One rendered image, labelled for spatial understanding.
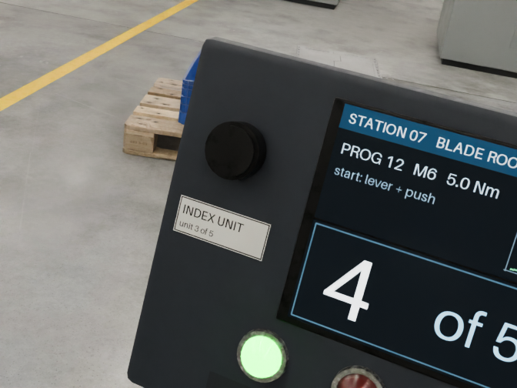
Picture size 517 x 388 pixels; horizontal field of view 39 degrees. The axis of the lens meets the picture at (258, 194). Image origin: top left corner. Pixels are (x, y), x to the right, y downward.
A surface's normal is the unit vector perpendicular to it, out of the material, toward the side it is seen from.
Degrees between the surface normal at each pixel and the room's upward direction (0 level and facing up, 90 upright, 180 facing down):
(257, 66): 75
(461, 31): 90
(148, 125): 1
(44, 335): 0
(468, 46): 90
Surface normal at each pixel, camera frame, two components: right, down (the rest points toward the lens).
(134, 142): -0.08, 0.41
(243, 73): -0.35, 0.09
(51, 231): 0.14, -0.90
